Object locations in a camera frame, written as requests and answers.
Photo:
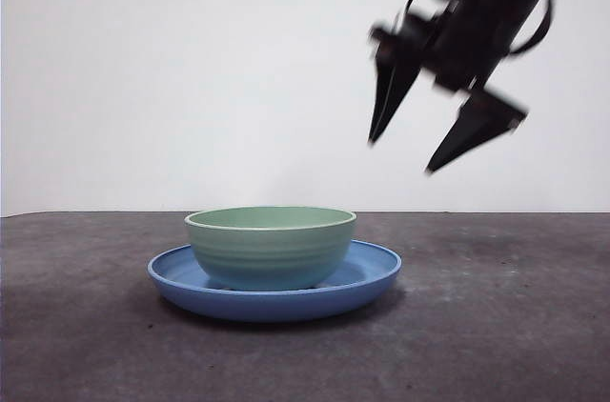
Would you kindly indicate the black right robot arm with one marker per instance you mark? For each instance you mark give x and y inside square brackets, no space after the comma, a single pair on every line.
[495,6]

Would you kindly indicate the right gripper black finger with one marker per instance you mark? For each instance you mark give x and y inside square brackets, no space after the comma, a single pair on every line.
[391,92]
[481,121]

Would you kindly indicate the green ribbed bowl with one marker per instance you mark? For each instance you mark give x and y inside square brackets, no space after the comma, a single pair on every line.
[271,254]

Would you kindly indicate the blue round plate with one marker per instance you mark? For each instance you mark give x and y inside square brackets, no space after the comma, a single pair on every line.
[267,309]

